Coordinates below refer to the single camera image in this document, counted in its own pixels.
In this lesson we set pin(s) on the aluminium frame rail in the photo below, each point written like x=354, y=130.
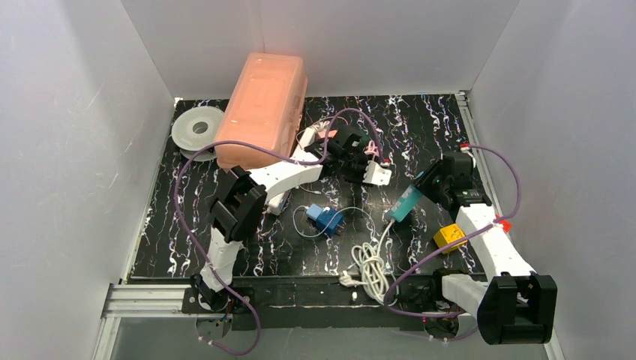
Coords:
x=553, y=349

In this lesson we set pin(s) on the white three pin plug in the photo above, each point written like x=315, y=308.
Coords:
x=347, y=281

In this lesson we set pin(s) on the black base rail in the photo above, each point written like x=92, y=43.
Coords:
x=308, y=302

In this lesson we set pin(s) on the yellow cube socket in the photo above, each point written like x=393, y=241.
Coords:
x=448, y=234

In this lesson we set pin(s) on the grey filament spool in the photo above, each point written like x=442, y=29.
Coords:
x=195, y=129

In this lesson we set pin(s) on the pink plastic storage box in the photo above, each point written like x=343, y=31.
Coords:
x=265, y=108

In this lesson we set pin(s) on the blue cube socket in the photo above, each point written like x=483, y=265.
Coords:
x=330, y=223

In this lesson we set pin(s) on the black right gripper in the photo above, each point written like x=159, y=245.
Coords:
x=427, y=183

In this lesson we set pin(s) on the white power strip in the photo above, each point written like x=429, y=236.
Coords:
x=282, y=177

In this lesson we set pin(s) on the teal power strip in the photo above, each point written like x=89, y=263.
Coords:
x=407, y=200

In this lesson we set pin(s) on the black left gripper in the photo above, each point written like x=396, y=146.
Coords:
x=355, y=162

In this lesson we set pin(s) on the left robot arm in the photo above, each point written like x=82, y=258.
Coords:
x=242, y=195

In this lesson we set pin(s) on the red cube socket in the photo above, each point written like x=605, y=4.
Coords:
x=504, y=225

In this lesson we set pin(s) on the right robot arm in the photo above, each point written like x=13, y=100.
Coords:
x=515, y=305

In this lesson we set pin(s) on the light blue plug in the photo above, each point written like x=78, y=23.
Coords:
x=315, y=212

